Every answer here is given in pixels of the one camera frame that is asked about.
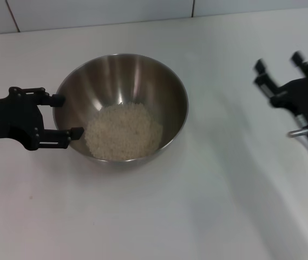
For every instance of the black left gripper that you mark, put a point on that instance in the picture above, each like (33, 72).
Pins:
(10, 119)

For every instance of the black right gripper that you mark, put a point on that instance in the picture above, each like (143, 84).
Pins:
(305, 100)

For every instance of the white rice grains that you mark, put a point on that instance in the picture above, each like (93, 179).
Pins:
(124, 132)

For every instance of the stainless steel bowl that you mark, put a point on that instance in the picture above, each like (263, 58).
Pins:
(143, 81)

